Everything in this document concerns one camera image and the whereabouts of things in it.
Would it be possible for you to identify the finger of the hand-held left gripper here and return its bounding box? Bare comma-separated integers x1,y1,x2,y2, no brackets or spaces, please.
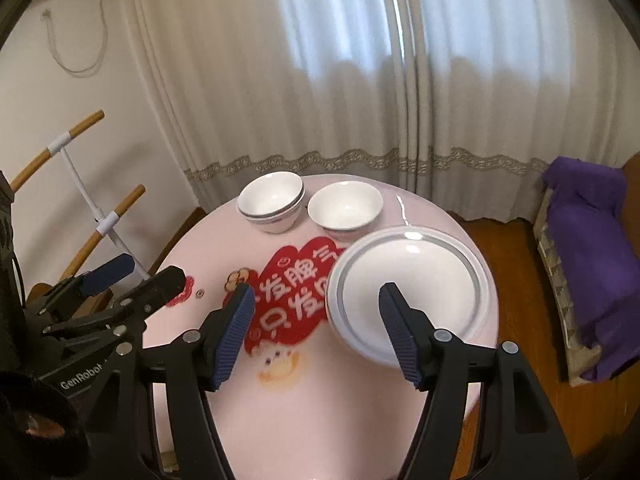
42,266,186,336
27,253,136,306

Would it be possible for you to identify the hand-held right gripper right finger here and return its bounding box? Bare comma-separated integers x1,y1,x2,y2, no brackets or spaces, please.
378,282,576,480

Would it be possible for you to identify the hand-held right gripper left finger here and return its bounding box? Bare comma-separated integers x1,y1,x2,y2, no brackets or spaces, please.
107,282,256,480

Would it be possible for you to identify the white bowl grey rim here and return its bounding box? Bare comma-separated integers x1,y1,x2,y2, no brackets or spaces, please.
239,195,306,235
307,181,384,242
237,171,305,221

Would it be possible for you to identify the person's left forearm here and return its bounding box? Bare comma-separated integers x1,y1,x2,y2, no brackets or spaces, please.
0,367,91,480

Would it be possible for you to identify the round pink-clothed table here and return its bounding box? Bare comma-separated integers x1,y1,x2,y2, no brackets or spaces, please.
150,174,501,480

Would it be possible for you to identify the checkered grey chair cover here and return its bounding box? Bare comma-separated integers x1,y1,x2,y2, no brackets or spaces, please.
532,187,588,386

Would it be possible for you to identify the purple blanket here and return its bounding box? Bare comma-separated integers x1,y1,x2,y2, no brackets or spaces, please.
542,156,633,381

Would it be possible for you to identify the grey white curtain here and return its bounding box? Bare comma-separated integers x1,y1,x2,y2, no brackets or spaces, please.
395,0,640,223
127,0,421,213

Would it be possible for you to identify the armchair with purple cover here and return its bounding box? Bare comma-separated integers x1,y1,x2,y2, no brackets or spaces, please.
532,152,640,386

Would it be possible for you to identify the wooden bar rack white frame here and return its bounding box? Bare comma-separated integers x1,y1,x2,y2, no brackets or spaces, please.
10,110,151,306

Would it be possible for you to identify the white power cable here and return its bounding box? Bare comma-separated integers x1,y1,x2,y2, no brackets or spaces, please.
42,0,108,75

